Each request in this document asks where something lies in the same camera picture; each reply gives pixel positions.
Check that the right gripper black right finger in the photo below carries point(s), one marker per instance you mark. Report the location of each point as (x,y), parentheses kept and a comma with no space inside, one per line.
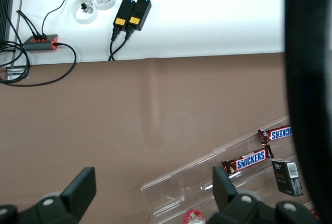
(228,200)

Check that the red-brown carton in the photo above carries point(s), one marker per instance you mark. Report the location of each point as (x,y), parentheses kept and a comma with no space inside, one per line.
(314,212)

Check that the black power adapter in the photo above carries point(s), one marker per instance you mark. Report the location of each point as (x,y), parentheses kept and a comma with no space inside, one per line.
(140,14)
(124,12)

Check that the grey orange USB hub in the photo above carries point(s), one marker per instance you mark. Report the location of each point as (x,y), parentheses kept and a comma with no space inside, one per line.
(39,43)

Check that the silver metal bracket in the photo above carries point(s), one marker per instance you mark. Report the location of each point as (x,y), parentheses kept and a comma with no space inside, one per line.
(15,72)

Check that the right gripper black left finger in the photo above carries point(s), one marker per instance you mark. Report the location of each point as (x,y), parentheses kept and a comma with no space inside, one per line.
(75,193)

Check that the small black clip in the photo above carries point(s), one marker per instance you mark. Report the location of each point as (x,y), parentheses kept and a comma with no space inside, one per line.
(84,6)

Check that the red snack cup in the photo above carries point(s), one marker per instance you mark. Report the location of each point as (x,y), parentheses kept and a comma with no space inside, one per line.
(194,218)

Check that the brown table cover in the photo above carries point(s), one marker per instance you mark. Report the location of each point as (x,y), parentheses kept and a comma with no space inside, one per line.
(103,120)

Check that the clear acrylic stepped stand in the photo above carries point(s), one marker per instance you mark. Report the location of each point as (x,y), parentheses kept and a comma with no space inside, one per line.
(186,187)

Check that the black finned device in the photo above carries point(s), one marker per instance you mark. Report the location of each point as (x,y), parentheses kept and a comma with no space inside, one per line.
(5,11)

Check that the Snickers chocolate bar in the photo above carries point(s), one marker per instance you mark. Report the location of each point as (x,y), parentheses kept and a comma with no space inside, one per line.
(280,132)
(250,159)

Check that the small black carton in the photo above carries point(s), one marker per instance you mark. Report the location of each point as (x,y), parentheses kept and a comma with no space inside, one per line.
(286,177)

